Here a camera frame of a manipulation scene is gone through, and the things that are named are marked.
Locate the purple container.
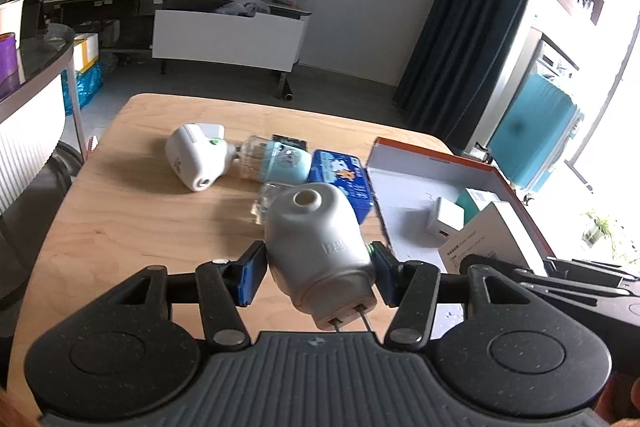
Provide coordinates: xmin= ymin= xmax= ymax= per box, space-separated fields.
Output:
xmin=0 ymin=32 xmax=21 ymax=100

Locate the white container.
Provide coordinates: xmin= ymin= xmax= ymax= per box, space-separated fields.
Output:
xmin=0 ymin=0 xmax=25 ymax=38

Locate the blue tin box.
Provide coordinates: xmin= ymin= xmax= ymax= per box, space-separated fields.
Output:
xmin=307 ymin=149 xmax=376 ymax=225

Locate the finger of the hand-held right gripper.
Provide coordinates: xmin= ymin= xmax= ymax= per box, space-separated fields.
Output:
xmin=545 ymin=257 xmax=640 ymax=282
xmin=512 ymin=268 xmax=631 ymax=307

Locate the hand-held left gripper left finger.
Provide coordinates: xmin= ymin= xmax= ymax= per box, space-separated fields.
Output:
xmin=107 ymin=241 xmax=268 ymax=350

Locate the teal carton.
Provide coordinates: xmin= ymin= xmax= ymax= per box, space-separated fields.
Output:
xmin=457 ymin=188 xmax=501 ymax=225

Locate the dark chair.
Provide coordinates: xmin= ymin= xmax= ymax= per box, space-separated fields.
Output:
xmin=30 ymin=141 xmax=86 ymax=228

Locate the white charger cube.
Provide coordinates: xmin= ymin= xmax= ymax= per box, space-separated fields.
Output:
xmin=425 ymin=196 xmax=466 ymax=244

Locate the blue plastic bag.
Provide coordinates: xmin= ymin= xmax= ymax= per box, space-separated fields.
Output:
xmin=60 ymin=62 xmax=106 ymax=115

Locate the white and yellow carton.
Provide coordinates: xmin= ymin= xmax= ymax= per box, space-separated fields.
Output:
xmin=72 ymin=32 xmax=101 ymax=72

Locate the white television cabinet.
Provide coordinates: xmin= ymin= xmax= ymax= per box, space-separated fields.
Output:
xmin=42 ymin=0 xmax=313 ymax=75

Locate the dark blue curtain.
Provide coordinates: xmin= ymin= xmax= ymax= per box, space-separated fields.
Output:
xmin=391 ymin=0 xmax=556 ymax=152

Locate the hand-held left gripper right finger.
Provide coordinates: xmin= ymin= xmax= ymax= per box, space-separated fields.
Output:
xmin=370 ymin=241 xmax=540 ymax=353

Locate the blue cup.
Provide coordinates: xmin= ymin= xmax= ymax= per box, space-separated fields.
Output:
xmin=239 ymin=134 xmax=312 ymax=184

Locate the crumpled clear bag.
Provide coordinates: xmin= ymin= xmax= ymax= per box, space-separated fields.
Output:
xmin=216 ymin=0 xmax=272 ymax=16

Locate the light blue suitcase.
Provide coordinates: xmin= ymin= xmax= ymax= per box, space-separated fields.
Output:
xmin=487 ymin=72 xmax=586 ymax=192

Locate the white washing machine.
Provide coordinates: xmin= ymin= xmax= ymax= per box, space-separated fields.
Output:
xmin=520 ymin=27 xmax=583 ymax=118

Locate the small clear plastic bottle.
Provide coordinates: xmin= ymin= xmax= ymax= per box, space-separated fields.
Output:
xmin=250 ymin=182 xmax=288 ymax=225

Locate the small potted plant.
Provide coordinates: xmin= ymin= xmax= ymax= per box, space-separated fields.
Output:
xmin=580 ymin=209 xmax=621 ymax=253

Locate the curved white counter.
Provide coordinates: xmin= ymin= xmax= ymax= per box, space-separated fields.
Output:
xmin=0 ymin=23 xmax=88 ymax=218

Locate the cardboard box with orange rim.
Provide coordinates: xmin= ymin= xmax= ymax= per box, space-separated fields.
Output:
xmin=367 ymin=137 xmax=558 ymax=269

